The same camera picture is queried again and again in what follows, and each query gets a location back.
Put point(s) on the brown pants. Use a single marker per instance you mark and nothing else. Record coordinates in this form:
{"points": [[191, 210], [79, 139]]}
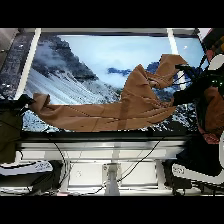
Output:
{"points": [[133, 103]]}

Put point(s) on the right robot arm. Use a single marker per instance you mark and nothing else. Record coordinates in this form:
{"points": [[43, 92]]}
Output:
{"points": [[197, 173]]}

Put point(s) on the heap of clothes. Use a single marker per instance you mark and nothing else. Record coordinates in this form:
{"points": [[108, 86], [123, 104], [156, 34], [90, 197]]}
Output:
{"points": [[215, 41]]}

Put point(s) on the brown garment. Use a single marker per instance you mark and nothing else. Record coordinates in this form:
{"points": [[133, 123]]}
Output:
{"points": [[215, 110]]}

